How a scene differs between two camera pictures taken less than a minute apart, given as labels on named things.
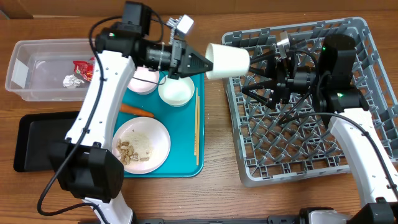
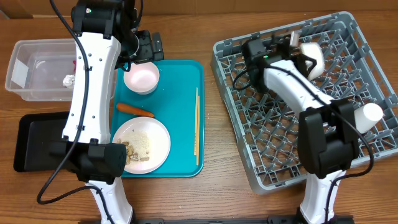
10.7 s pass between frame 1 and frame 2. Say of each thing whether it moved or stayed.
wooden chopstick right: stayed
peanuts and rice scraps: stayed
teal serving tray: stayed
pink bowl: stayed
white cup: moved
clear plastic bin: stayed
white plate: stayed
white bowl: moved
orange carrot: stayed
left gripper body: moved
